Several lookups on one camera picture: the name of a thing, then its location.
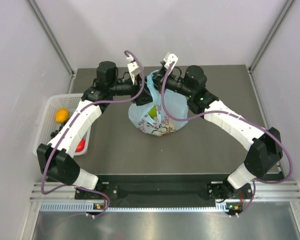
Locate green fake apple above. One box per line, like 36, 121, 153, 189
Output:
148, 106, 160, 121

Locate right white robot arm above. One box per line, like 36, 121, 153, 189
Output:
147, 65, 284, 198

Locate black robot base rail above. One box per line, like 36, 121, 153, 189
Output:
74, 173, 253, 208

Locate left aluminium frame post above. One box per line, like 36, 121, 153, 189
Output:
26, 0, 76, 76

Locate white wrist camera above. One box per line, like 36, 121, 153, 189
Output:
163, 52, 179, 69
126, 55, 141, 85

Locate right aluminium frame post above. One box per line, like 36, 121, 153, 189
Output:
248, 0, 297, 73

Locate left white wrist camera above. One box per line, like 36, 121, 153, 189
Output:
126, 55, 141, 85

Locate red fake apple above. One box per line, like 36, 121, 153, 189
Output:
75, 138, 86, 153

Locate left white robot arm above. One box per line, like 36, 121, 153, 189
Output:
36, 57, 145, 199

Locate light blue plastic bag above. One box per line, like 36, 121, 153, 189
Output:
128, 71, 189, 137

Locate dark purple fake grapes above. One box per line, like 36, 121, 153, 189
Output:
50, 122, 66, 139

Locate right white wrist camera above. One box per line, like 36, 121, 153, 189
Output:
163, 52, 179, 69

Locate orange fake orange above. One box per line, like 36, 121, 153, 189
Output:
55, 108, 70, 123

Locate grey slotted cable duct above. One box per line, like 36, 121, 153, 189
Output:
40, 202, 242, 213

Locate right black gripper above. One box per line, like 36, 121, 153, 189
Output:
144, 66, 194, 99

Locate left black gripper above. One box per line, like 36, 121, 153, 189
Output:
109, 73, 157, 106

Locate white perforated plastic basket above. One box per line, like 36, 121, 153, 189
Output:
32, 93, 91, 158

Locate aluminium frame post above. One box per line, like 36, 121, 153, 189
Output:
26, 0, 76, 76
248, 0, 297, 73

